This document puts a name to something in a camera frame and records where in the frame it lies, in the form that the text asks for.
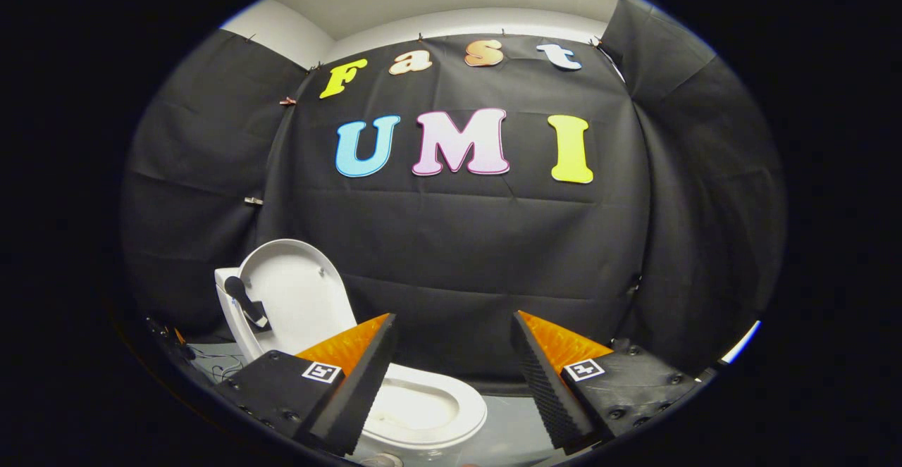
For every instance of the white toilet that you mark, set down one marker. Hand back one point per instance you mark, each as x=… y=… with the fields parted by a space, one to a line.
x=412 y=411

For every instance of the white toilet seat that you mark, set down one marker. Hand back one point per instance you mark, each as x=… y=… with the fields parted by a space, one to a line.
x=468 y=411

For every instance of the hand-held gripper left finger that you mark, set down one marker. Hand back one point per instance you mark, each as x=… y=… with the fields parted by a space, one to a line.
x=366 y=389

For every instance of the black backdrop cloth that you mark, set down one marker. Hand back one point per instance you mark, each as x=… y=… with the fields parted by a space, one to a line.
x=458 y=256

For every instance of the dark floor equipment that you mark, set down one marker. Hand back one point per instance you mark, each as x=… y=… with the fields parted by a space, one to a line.
x=169 y=333

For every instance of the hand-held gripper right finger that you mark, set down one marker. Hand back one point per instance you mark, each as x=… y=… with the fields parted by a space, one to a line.
x=542 y=389

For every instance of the white toilet lid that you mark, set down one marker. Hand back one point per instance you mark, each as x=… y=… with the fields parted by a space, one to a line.
x=296 y=291

